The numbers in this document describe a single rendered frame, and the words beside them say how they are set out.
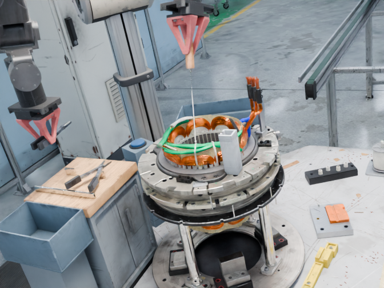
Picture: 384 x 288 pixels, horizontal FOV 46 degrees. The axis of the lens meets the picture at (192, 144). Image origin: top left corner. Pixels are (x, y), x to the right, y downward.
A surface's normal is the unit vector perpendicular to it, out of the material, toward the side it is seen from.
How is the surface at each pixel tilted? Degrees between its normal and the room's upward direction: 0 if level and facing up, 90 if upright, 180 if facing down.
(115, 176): 0
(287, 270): 0
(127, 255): 90
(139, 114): 90
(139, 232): 90
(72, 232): 90
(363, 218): 0
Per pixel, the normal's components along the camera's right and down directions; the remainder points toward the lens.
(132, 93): 0.41, 0.34
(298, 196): -0.18, -0.88
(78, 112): -0.49, 0.47
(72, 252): 0.88, 0.05
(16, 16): 0.39, 0.71
